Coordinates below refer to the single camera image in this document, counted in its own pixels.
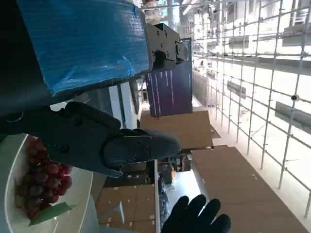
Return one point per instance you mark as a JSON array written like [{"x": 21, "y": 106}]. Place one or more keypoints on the black knitted gloved right hand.
[{"x": 194, "y": 218}]

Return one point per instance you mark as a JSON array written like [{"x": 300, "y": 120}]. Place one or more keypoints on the black left hand blue tape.
[{"x": 73, "y": 43}]

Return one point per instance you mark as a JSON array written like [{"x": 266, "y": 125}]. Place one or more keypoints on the white plate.
[{"x": 80, "y": 189}]

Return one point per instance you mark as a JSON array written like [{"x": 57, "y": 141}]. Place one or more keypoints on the brown cardboard box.
[
  {"x": 238, "y": 184},
  {"x": 179, "y": 128}
]

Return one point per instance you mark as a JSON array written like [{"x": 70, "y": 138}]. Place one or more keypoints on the computer monitor blue screen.
[{"x": 170, "y": 94}]

